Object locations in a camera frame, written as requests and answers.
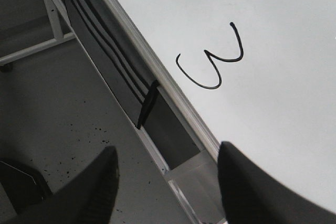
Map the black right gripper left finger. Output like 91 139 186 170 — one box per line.
7 146 120 223

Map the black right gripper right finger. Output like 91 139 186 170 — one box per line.
217 142 335 223

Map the black object on floor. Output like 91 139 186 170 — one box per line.
1 158 53 214

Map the dark grey panel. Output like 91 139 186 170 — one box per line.
143 87 202 170

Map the white whiteboard with aluminium frame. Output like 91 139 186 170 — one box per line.
118 0 335 211

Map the white metal cart frame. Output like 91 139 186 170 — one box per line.
1 0 74 72

